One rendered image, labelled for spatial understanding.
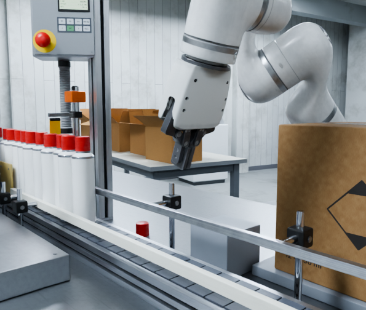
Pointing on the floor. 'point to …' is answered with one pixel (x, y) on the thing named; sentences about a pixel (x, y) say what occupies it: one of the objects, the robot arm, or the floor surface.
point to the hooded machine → (221, 141)
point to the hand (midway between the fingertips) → (182, 154)
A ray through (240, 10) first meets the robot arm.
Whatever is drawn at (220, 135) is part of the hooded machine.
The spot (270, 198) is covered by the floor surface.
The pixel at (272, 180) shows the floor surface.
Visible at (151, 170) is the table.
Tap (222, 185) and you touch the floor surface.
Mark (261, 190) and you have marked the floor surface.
